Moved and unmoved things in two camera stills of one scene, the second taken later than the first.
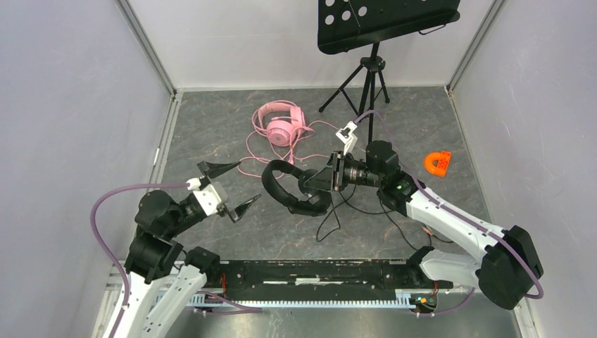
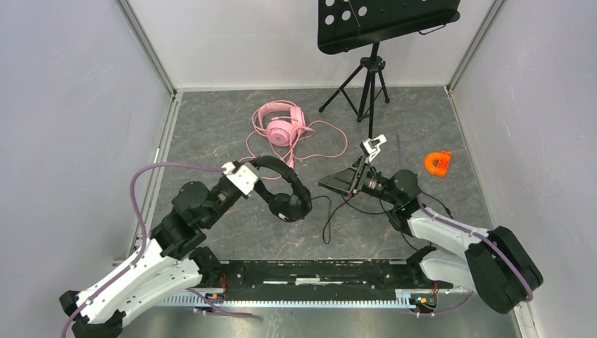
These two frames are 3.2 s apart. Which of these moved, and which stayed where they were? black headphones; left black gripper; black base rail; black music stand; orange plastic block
Moved: black headphones; left black gripper
Stayed: black base rail; black music stand; orange plastic block
